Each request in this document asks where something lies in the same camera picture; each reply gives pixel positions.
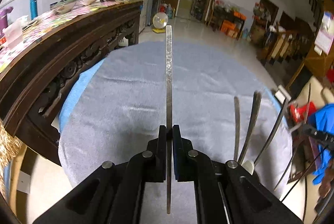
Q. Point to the wooden chairs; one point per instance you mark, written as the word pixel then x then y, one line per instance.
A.
pixel 284 46

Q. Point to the orange crates table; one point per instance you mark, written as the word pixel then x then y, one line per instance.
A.
pixel 233 23

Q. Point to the white floor fan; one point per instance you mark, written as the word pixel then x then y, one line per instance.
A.
pixel 159 22

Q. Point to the blue under cloth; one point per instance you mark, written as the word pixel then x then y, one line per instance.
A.
pixel 75 94

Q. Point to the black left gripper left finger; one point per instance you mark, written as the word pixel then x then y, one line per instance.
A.
pixel 113 193

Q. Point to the grey table cloth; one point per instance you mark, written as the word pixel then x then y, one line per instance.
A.
pixel 124 105

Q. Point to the white plastic spoon left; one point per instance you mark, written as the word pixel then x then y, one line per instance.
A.
pixel 249 166

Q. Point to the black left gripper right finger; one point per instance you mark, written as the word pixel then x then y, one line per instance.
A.
pixel 225 192

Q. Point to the dark carved wooden sideboard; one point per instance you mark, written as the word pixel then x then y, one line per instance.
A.
pixel 36 83

